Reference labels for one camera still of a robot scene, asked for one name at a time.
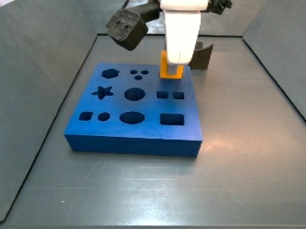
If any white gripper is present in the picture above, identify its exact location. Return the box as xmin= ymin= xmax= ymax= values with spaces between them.
xmin=160 ymin=0 xmax=208 ymax=65

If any orange arch object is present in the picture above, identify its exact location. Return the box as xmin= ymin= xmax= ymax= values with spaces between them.
xmin=160 ymin=50 xmax=184 ymax=80

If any dark grey curved holder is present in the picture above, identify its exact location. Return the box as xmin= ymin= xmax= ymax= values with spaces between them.
xmin=164 ymin=41 xmax=215 ymax=71

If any blue foam shape-sorter block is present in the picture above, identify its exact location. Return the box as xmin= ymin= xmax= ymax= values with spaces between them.
xmin=64 ymin=64 xmax=203 ymax=157

